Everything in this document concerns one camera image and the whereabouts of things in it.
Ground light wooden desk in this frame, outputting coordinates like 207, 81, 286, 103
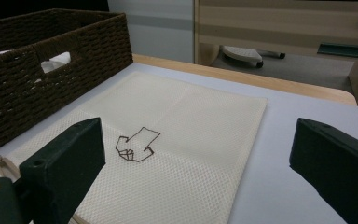
193, 0, 358, 110

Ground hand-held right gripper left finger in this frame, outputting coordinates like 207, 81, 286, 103
18, 117, 106, 224

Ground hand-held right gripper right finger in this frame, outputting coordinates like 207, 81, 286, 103
289, 117, 358, 224

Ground brown woven basket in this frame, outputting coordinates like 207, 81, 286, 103
0, 8, 134, 160

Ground cream mesh laundry bag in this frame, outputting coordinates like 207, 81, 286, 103
0, 70, 269, 224

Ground white table board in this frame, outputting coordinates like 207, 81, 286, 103
0, 62, 358, 224

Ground white clothes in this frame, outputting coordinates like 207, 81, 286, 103
0, 46, 72, 84

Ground wooden table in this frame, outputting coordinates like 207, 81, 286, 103
131, 53, 358, 107

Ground wheeled chair base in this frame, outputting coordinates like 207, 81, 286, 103
219, 45, 286, 69

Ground white cabinet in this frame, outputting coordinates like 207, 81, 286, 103
107, 0, 196, 64

